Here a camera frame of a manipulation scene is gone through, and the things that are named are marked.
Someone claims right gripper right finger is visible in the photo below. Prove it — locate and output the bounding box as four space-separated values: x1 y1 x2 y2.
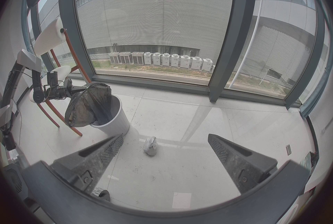
208 134 278 194

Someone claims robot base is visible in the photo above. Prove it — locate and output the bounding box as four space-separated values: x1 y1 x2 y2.
4 145 111 216

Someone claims white trash bin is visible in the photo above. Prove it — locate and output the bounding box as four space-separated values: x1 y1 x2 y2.
90 94 130 135

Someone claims crumpled white paper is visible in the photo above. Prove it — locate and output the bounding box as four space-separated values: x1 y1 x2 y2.
144 136 158 156

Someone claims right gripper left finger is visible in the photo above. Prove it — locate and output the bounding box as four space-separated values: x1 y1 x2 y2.
51 134 124 194

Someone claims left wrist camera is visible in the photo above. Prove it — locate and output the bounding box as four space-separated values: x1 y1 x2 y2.
46 71 59 86

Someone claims black plastic bag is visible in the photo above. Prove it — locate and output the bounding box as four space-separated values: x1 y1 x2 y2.
65 82 112 128

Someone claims white cushioned wooden chair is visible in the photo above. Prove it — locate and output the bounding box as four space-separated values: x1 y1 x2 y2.
32 17 92 137

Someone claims window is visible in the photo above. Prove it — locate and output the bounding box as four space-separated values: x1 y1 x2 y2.
21 0 329 119

